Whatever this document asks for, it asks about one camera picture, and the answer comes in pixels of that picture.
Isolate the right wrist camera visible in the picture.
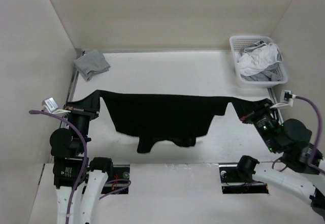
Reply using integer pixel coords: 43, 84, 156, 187
271, 90, 296, 109

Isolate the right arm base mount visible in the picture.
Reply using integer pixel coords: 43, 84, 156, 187
219, 164, 269, 195

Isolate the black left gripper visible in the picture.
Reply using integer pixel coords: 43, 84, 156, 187
63, 89, 102, 151

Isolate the white tank top in basket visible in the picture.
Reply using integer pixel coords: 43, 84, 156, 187
237, 41, 282, 77

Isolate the black tank top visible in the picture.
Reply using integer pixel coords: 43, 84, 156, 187
74, 90, 255, 153

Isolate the folded grey tank top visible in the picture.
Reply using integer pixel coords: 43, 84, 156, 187
74, 50, 111, 81

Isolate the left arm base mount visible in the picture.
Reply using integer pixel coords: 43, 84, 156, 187
102, 165, 131, 195

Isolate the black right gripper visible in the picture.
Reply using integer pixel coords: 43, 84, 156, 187
230, 96, 279, 151

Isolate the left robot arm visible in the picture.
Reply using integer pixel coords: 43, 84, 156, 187
50, 91, 114, 223

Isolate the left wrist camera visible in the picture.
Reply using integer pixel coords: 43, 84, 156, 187
42, 98, 70, 114

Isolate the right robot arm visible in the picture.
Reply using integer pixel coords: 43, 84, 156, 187
235, 99, 324, 216

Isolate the grey tank top in basket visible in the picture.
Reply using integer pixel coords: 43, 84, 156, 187
240, 40, 282, 82

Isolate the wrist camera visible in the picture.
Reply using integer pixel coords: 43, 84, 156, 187
42, 98, 70, 114
271, 90, 296, 109

